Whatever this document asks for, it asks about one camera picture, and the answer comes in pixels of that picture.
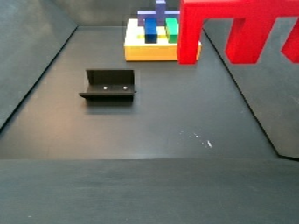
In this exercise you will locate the red cross-shaped block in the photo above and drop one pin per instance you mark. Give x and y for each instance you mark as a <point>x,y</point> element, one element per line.
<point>253,19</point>

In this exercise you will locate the yellow base board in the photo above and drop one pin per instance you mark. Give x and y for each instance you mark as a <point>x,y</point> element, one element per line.
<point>139,51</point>

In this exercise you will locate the blue long block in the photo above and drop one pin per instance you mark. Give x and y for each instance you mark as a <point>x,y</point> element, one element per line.
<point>149,31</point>

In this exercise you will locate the green long block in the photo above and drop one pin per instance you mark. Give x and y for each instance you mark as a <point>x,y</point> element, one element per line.
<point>172,30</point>

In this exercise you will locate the purple cross-shaped block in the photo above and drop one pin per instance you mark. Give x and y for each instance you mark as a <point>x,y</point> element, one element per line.
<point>159,13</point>

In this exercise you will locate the black metal bracket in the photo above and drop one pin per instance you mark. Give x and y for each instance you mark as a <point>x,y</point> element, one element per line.
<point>109,83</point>

